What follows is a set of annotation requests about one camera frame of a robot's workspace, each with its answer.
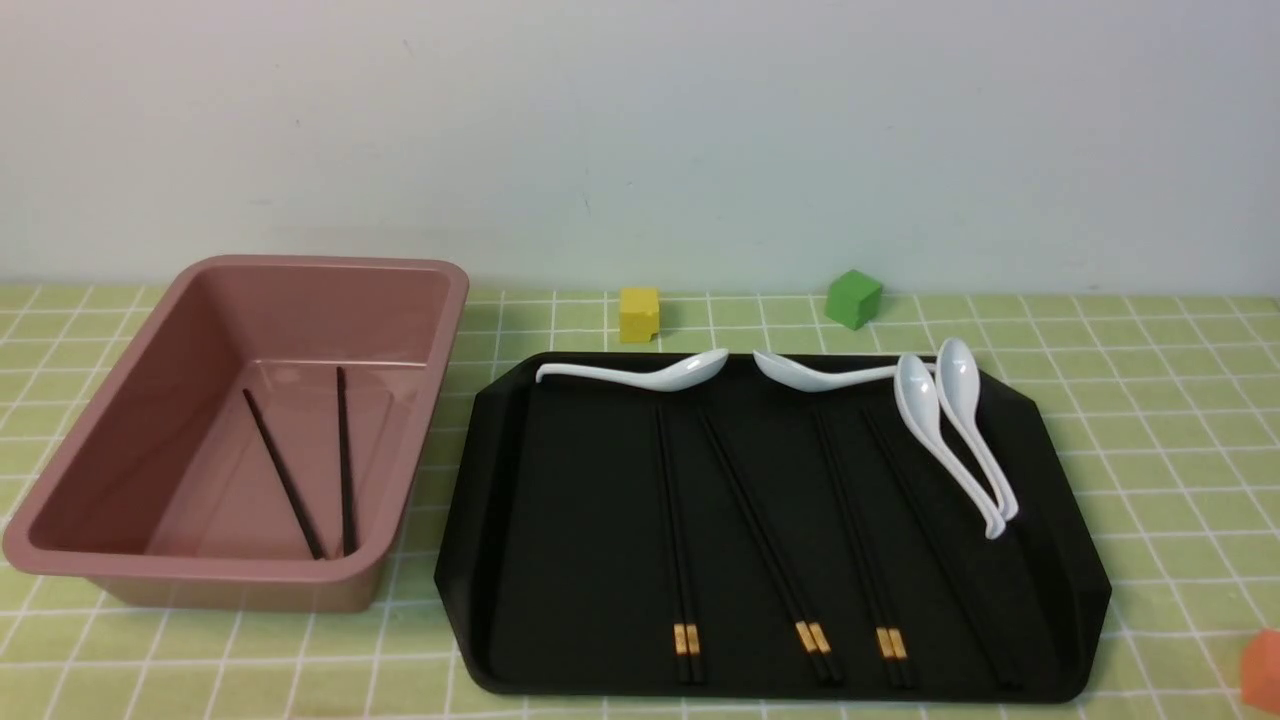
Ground white ceramic spoon far left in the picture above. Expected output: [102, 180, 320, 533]
[535, 348, 730, 393]

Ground white ceramic spoon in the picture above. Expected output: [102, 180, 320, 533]
[934, 337, 1020, 521]
[893, 354, 1006, 541]
[535, 348, 730, 393]
[751, 351, 896, 393]

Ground yellow cube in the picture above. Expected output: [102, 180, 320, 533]
[618, 287, 660, 345]

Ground white ceramic spoon centre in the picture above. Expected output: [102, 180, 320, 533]
[751, 351, 896, 393]

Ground black plastic tray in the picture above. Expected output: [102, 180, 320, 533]
[435, 352, 1112, 705]

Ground green cube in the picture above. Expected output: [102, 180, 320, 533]
[824, 269, 884, 331]

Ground black chopstick pair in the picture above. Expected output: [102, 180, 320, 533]
[698, 410, 844, 687]
[812, 409, 914, 691]
[652, 405, 707, 685]
[861, 409, 1024, 691]

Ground white ceramic spoon right inner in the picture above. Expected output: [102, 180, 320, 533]
[893, 354, 1006, 541]

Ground white ceramic spoon right outer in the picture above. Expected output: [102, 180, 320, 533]
[934, 337, 1020, 521]

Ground black chopstick in bin left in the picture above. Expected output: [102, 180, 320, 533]
[241, 387, 325, 561]

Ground pink plastic bin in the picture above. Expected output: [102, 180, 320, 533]
[3, 255, 470, 612]

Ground orange cube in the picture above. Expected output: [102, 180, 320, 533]
[1239, 629, 1279, 716]

